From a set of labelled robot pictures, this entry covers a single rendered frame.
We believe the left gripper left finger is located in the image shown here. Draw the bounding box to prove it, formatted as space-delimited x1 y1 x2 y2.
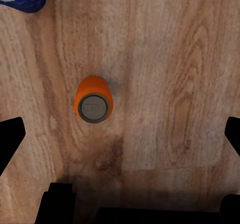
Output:
0 117 26 176

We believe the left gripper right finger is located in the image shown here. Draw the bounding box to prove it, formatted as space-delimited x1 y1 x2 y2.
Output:
224 116 240 156

